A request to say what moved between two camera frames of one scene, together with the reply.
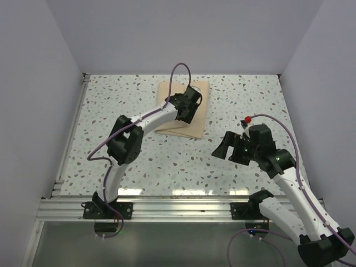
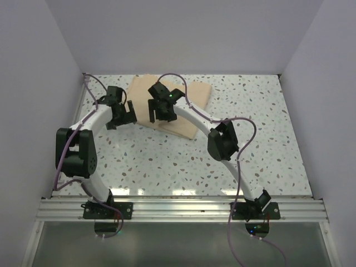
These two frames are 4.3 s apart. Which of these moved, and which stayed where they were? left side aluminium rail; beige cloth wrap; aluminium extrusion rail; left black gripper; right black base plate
Moved: left black gripper; beige cloth wrap
Stayed: right black base plate; left side aluminium rail; aluminium extrusion rail
